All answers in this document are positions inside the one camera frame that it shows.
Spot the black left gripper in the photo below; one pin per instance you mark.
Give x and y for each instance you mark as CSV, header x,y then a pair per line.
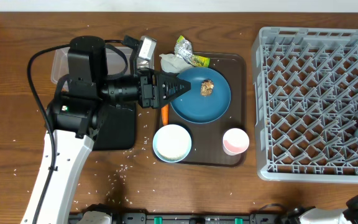
x,y
150,91

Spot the orange carrot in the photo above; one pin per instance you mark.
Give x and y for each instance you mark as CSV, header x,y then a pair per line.
x,y
165,115

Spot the blue plate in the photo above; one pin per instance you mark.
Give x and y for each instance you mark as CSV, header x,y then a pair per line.
x,y
196,108

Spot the white pink cup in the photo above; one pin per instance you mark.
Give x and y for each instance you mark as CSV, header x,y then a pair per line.
x,y
235,141

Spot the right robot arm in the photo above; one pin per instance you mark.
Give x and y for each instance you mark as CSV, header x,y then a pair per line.
x,y
315,215

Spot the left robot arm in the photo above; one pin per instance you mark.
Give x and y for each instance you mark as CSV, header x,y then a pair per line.
x,y
90,104

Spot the grey dishwasher rack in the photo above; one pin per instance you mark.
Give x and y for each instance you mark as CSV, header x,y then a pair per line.
x,y
306,95

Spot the white crumpled napkin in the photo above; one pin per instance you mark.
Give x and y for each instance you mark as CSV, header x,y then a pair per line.
x,y
170,63

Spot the brown food scrap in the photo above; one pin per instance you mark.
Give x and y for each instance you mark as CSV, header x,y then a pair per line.
x,y
207,87

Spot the foil snack wrapper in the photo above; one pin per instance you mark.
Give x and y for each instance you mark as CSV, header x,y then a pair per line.
x,y
183,48

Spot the light blue rice bowl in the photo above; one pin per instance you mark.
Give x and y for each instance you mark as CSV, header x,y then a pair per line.
x,y
172,143

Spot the clear plastic bin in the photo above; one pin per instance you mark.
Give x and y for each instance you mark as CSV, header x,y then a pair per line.
x,y
114,61

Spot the black plastic bin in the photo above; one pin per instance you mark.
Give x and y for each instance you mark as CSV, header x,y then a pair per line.
x,y
116,127

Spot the brown serving tray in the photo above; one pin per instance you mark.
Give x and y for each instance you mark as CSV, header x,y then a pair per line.
x,y
207,139

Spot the black rail at table edge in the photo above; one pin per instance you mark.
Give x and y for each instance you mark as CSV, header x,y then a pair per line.
x,y
100,213

